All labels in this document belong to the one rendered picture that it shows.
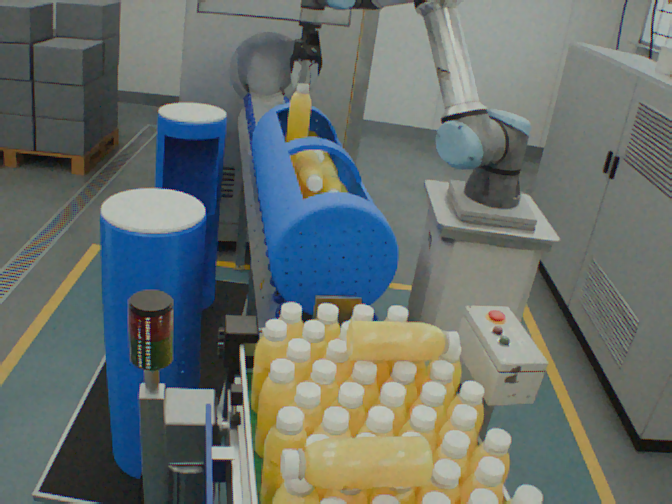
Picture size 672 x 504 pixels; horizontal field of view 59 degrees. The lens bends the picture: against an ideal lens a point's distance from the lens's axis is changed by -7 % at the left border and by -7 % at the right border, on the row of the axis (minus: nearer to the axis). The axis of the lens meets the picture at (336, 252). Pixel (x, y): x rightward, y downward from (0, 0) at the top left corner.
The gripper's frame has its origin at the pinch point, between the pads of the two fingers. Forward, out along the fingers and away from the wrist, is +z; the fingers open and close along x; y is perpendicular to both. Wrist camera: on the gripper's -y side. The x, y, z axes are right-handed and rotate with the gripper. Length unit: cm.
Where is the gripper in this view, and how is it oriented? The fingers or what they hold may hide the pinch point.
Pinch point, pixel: (303, 86)
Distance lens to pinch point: 204.7
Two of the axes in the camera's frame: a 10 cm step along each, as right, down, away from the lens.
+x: -9.8, -0.5, -2.1
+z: -1.4, 8.9, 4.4
